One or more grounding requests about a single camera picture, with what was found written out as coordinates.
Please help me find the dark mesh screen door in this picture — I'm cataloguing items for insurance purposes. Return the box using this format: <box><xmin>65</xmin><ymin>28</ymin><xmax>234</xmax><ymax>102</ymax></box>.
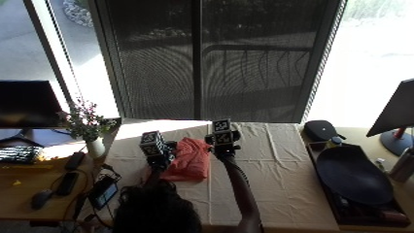
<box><xmin>87</xmin><ymin>0</ymin><xmax>348</xmax><ymax>124</ymax></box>

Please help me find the black keyboard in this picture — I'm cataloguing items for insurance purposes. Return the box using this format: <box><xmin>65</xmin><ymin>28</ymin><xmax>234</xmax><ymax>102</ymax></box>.
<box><xmin>0</xmin><ymin>145</ymin><xmax>45</xmax><ymax>165</ymax></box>

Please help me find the dark computer mouse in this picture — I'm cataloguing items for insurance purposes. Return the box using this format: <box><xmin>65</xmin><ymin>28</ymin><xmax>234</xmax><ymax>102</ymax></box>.
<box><xmin>29</xmin><ymin>189</ymin><xmax>54</xmax><ymax>211</ymax></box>

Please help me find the small clear bottle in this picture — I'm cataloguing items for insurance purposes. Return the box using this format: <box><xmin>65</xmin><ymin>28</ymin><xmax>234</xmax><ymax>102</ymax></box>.
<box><xmin>372</xmin><ymin>157</ymin><xmax>388</xmax><ymax>173</ymax></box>

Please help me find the red cloth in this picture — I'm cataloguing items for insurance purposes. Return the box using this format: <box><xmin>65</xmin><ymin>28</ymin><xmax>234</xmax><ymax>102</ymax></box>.
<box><xmin>159</xmin><ymin>137</ymin><xmax>212</xmax><ymax>183</ymax></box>

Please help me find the white vase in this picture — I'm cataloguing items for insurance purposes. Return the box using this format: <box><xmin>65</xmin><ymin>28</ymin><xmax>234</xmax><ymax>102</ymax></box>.
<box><xmin>85</xmin><ymin>137</ymin><xmax>107</xmax><ymax>159</ymax></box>

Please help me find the black cable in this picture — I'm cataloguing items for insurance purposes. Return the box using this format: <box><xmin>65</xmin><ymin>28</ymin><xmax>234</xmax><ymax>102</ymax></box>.
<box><xmin>47</xmin><ymin>163</ymin><xmax>122</xmax><ymax>229</ymax></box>

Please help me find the white marker cube glove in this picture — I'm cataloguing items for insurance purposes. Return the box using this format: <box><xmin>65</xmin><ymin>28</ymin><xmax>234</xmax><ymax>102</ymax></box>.
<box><xmin>208</xmin><ymin>118</ymin><xmax>234</xmax><ymax>147</ymax></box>
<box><xmin>138</xmin><ymin>130</ymin><xmax>167</xmax><ymax>157</ymax></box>

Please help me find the silver metal bottle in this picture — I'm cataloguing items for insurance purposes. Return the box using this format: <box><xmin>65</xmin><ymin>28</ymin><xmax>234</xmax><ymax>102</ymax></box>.
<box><xmin>388</xmin><ymin>146</ymin><xmax>414</xmax><ymax>183</ymax></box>

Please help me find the white tablecloth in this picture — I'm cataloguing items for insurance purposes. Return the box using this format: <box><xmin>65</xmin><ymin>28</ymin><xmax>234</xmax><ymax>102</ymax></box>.
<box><xmin>75</xmin><ymin>119</ymin><xmax>342</xmax><ymax>233</ymax></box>

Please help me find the dark blue oval dish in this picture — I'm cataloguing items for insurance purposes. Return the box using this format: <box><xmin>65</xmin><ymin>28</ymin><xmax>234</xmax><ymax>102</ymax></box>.
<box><xmin>315</xmin><ymin>144</ymin><xmax>395</xmax><ymax>206</ymax></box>

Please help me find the black computer monitor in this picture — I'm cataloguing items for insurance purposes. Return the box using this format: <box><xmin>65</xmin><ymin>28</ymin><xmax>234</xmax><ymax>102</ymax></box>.
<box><xmin>0</xmin><ymin>80</ymin><xmax>69</xmax><ymax>129</ymax></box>

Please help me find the black phone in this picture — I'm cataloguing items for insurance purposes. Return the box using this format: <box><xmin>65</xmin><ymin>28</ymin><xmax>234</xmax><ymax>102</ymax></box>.
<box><xmin>55</xmin><ymin>171</ymin><xmax>79</xmax><ymax>197</ymax></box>

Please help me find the white marker cube right glove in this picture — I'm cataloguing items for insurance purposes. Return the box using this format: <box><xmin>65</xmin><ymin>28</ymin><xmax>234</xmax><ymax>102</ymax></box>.
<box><xmin>208</xmin><ymin>118</ymin><xmax>234</xmax><ymax>147</ymax></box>

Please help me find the tablet with blue screen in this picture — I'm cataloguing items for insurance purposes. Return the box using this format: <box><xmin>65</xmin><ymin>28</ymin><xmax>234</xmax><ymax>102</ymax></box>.
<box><xmin>86</xmin><ymin>174</ymin><xmax>119</xmax><ymax>211</ymax></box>

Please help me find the person's left hand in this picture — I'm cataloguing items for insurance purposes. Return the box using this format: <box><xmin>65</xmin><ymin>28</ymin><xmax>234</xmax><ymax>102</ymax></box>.
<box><xmin>145</xmin><ymin>141</ymin><xmax>178</xmax><ymax>171</ymax></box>

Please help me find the white marker cube left glove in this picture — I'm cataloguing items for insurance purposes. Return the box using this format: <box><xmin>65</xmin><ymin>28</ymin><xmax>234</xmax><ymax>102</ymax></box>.
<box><xmin>138</xmin><ymin>130</ymin><xmax>167</xmax><ymax>157</ymax></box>

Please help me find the dark brown tray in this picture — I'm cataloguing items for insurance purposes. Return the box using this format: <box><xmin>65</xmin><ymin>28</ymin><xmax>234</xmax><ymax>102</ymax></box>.
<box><xmin>304</xmin><ymin>141</ymin><xmax>411</xmax><ymax>228</ymax></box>

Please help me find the wooden desk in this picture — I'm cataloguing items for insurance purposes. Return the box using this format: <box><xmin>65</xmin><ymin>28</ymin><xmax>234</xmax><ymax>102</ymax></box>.
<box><xmin>0</xmin><ymin>125</ymin><xmax>122</xmax><ymax>222</ymax></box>

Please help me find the person's right hand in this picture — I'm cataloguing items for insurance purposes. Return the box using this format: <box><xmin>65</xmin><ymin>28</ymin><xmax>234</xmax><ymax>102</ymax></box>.
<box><xmin>203</xmin><ymin>129</ymin><xmax>243</xmax><ymax>161</ymax></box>

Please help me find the dark monitor with red stand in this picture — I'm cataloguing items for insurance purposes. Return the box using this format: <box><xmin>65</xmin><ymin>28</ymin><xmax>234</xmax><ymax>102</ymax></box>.
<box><xmin>364</xmin><ymin>78</ymin><xmax>414</xmax><ymax>157</ymax></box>

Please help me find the flowering green plant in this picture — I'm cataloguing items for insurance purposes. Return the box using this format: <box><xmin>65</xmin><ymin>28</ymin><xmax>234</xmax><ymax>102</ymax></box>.
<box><xmin>57</xmin><ymin>98</ymin><xmax>118</xmax><ymax>143</ymax></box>

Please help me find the black remote-shaped device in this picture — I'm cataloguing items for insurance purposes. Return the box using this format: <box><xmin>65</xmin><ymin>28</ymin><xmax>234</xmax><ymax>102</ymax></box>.
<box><xmin>63</xmin><ymin>150</ymin><xmax>86</xmax><ymax>172</ymax></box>

